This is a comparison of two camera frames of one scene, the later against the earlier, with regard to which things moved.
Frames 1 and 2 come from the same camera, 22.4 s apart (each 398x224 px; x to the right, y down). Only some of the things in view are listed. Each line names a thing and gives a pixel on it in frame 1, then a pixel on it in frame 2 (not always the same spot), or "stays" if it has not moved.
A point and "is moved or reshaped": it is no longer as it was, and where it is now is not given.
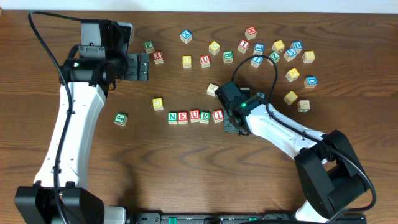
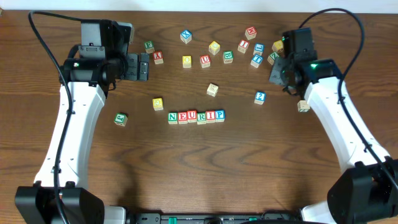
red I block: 217,116 -> 210,116
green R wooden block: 204,117 is moved or reshaped
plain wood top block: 211,89 stays
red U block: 194,116 is moved or reshaped
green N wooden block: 172,117 stays
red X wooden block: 158,57 stays
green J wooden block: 120,119 stays
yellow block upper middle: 214,47 stays
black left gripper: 132,66 stays
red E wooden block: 183,117 stays
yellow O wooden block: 186,61 stays
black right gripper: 232,123 -> 278,73
